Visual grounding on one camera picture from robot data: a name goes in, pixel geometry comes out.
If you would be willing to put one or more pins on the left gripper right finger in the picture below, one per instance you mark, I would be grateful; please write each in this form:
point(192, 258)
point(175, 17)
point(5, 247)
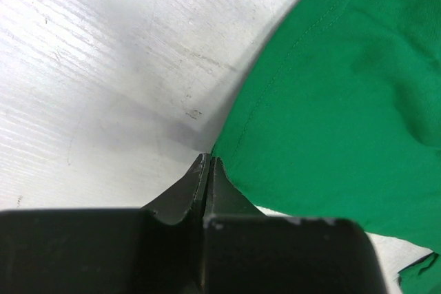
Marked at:
point(245, 251)

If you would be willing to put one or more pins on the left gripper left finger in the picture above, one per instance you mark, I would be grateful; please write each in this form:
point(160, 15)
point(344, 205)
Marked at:
point(150, 249)

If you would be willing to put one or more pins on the green t shirt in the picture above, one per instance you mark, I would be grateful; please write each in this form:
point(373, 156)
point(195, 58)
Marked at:
point(340, 117)

